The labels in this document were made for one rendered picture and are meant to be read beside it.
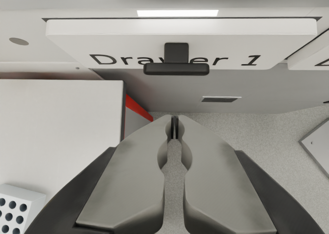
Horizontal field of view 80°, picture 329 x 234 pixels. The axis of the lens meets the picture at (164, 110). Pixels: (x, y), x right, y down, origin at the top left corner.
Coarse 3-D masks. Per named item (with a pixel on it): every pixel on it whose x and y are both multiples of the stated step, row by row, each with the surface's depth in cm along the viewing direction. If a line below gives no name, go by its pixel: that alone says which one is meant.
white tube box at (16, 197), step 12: (0, 192) 33; (12, 192) 33; (24, 192) 34; (36, 192) 35; (0, 204) 33; (12, 204) 33; (24, 204) 33; (36, 204) 33; (0, 216) 33; (12, 216) 33; (24, 216) 32; (0, 228) 32; (12, 228) 32; (24, 228) 32
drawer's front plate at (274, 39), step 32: (64, 32) 21; (96, 32) 21; (128, 32) 21; (160, 32) 21; (192, 32) 21; (224, 32) 20; (256, 32) 20; (288, 32) 20; (96, 64) 30; (128, 64) 30; (224, 64) 29
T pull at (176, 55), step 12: (168, 48) 22; (180, 48) 22; (168, 60) 22; (180, 60) 22; (144, 72) 22; (156, 72) 22; (168, 72) 22; (180, 72) 22; (192, 72) 22; (204, 72) 22
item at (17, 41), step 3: (9, 39) 26; (12, 39) 26; (15, 39) 26; (18, 39) 26; (21, 39) 26; (12, 42) 27; (15, 42) 27; (18, 42) 27; (21, 42) 27; (24, 42) 27; (27, 42) 27; (24, 45) 28
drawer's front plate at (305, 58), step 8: (328, 32) 22; (320, 40) 23; (328, 40) 22; (304, 48) 26; (312, 48) 25; (320, 48) 23; (328, 48) 23; (296, 56) 28; (304, 56) 26; (312, 56) 25; (320, 56) 25; (328, 56) 25; (288, 64) 30; (296, 64) 28; (304, 64) 28; (312, 64) 28; (328, 64) 28
